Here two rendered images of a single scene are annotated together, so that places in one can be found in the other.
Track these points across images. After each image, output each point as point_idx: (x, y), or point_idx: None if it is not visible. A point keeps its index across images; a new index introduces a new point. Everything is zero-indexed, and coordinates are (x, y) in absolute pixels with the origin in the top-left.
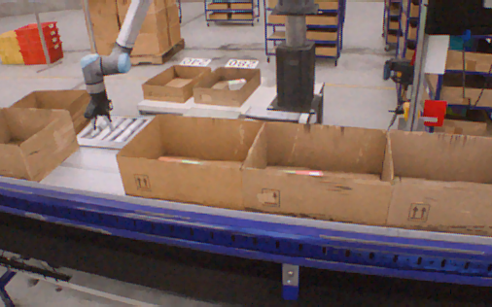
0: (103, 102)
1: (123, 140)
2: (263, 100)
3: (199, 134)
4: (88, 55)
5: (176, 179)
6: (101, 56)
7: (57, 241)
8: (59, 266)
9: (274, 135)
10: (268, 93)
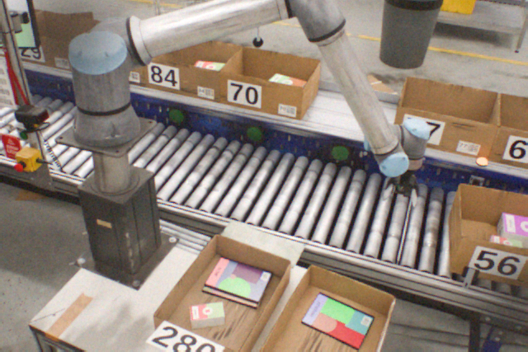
0: (399, 177)
1: (374, 215)
2: (173, 268)
3: (268, 94)
4: (421, 127)
5: (280, 63)
6: (401, 126)
7: None
8: (458, 316)
9: (213, 79)
10: (157, 290)
